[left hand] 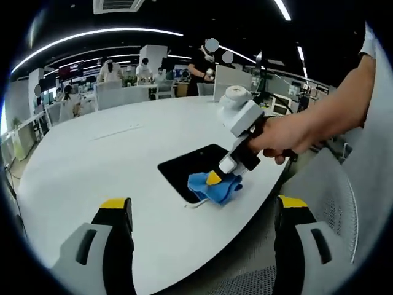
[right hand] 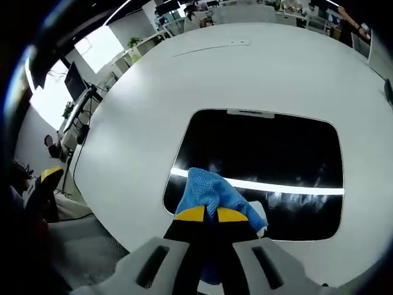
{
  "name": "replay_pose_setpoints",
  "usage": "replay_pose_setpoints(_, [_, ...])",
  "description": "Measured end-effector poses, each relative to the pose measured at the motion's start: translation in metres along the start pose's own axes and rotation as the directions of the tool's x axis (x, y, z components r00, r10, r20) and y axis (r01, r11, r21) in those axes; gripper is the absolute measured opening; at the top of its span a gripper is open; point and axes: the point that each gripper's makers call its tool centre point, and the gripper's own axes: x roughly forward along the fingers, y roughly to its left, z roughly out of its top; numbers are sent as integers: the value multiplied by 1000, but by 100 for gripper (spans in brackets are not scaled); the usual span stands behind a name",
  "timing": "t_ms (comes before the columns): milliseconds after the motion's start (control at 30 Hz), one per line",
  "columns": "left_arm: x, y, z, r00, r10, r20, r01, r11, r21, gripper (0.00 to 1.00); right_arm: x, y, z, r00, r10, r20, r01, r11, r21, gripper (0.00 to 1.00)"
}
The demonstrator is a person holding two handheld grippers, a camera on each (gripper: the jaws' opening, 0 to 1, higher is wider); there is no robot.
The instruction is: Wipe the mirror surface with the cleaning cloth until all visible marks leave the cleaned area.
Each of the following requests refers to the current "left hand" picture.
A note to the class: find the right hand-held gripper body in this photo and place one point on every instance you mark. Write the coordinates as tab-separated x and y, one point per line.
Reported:
242	116

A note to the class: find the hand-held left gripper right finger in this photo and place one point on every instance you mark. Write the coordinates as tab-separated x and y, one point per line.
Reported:
310	264

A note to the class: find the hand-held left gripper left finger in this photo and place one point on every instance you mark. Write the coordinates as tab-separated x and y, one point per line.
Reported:
92	261

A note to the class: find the blue cleaning cloth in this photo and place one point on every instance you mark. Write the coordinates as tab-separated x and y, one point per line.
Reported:
215	192

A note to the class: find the person's right hand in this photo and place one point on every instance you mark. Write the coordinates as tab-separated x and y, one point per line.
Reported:
285	135

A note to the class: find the white desk partition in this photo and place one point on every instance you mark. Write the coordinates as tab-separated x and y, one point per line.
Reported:
233	81

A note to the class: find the white box appliance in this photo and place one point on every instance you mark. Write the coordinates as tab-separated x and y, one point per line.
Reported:
282	104

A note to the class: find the black stand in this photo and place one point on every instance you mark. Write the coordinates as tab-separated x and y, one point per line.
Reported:
261	70

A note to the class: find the grey mesh office chair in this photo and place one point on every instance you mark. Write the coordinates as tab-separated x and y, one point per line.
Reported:
316	184

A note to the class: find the white desk divider panel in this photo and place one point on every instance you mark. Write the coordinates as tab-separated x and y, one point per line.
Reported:
122	95

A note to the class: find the person's white shirt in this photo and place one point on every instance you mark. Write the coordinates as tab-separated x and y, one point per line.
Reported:
380	123

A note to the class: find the ceiling air conditioner vent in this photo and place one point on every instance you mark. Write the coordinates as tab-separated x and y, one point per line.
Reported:
119	6

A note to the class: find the long curved ceiling light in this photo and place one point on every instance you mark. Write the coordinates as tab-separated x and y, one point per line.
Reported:
92	35

